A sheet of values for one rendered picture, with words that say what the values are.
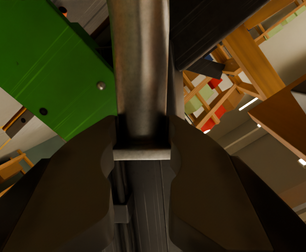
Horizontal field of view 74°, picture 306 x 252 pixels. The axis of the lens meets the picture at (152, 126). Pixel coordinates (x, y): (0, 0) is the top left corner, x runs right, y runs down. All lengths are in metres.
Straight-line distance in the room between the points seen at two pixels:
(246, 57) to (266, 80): 0.14
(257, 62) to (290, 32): 8.94
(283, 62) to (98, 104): 9.68
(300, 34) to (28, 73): 9.97
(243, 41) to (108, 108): 0.83
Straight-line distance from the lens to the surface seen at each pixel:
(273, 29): 9.17
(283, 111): 0.67
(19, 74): 0.28
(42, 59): 0.26
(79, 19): 0.78
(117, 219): 0.32
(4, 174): 6.55
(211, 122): 3.65
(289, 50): 9.92
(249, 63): 1.02
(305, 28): 10.16
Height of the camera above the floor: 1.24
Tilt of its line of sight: 6 degrees up
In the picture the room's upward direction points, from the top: 141 degrees clockwise
